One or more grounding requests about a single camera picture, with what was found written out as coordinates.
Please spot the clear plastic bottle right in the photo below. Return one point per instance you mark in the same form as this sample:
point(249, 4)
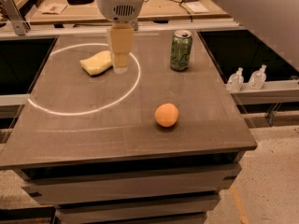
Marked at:
point(258, 78)

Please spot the left metal bracket post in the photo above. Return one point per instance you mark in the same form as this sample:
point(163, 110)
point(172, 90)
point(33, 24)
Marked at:
point(18, 22)

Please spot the black cloth bundle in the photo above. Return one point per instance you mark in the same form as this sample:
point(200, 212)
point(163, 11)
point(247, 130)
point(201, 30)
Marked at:
point(79, 2)

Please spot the clear plastic bottle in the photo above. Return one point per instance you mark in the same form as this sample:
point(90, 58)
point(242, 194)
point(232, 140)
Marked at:
point(258, 78)
point(235, 81)

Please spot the middle metal bracket post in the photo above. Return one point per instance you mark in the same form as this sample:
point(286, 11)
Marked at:
point(134, 24)

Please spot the white paper notepad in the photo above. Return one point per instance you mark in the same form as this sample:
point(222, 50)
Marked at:
point(197, 7)

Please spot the metal bracket post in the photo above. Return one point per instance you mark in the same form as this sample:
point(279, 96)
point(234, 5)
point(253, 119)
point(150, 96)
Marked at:
point(18, 22)
point(134, 24)

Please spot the clear plastic bottle left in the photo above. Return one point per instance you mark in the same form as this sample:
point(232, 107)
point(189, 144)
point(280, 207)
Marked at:
point(235, 81)

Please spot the orange fruit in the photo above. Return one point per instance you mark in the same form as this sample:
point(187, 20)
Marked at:
point(166, 115)

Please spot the green soda can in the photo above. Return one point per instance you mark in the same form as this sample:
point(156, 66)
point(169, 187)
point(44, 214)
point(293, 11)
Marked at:
point(181, 50)

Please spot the paper sheet on desk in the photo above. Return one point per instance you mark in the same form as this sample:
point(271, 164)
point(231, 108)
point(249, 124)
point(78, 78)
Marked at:
point(54, 8)

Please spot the grey drawer cabinet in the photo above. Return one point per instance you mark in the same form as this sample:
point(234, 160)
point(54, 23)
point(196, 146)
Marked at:
point(178, 190)

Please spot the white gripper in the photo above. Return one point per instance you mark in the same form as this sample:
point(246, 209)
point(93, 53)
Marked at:
point(121, 8)

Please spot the yellow sponge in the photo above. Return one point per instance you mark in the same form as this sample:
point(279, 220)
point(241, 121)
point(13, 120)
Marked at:
point(97, 64)

